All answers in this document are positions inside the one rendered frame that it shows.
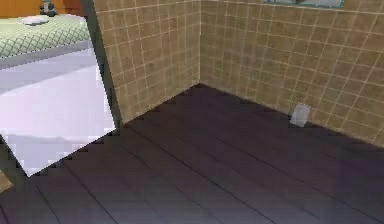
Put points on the green checked bed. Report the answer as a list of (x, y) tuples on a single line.
[(43, 36)]

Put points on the white pillow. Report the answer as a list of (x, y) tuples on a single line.
[(34, 20)]

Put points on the teal framed window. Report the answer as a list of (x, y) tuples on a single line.
[(306, 2)]

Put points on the dark grey round object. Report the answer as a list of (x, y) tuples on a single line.
[(48, 9)]

